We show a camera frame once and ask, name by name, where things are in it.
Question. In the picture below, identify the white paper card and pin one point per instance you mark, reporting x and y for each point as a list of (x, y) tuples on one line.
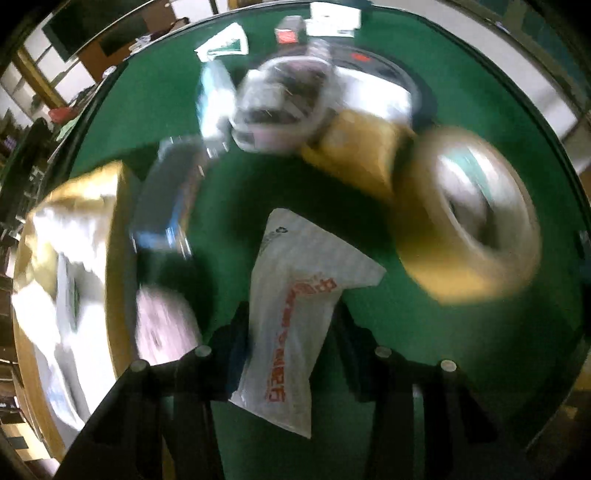
[(332, 18)]

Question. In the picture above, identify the wooden cabinet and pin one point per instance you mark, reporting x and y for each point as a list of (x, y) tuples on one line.
[(120, 46)]

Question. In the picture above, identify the white padded envelope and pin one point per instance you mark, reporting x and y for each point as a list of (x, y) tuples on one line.
[(378, 94)]

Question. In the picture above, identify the crumpled white plastic bag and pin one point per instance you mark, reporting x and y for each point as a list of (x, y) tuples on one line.
[(69, 240)]

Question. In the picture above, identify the green and white packet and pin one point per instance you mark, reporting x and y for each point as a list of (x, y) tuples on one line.
[(226, 44)]

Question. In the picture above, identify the round table centre console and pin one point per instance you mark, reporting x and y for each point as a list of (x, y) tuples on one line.
[(406, 74)]

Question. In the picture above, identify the pink fluffy pompom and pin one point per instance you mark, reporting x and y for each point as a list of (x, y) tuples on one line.
[(164, 323)]

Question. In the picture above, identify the large brown tape roll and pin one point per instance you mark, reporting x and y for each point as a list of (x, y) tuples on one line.
[(443, 258)]

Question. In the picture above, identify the white red-print plastic bag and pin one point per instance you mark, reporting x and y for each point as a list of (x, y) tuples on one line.
[(291, 295)]

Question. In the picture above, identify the yellow cardboard box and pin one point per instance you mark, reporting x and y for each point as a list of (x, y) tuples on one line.
[(115, 194)]

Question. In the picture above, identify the blue flat package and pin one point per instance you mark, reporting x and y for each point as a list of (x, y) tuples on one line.
[(166, 194)]

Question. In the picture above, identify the red and grey box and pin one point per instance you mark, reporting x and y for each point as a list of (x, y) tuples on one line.
[(288, 30)]

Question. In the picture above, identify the black television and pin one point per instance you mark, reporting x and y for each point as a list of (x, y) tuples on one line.
[(76, 27)]

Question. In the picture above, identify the yellow padded envelope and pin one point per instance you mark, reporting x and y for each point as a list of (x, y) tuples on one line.
[(360, 147)]

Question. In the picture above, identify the light blue packet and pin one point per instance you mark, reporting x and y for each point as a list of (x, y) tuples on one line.
[(214, 99)]

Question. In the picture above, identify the red plastic bag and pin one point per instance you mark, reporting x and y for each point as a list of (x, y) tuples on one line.
[(60, 114)]

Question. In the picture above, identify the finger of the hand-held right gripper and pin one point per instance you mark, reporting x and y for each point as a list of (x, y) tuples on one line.
[(352, 344), (234, 344)]

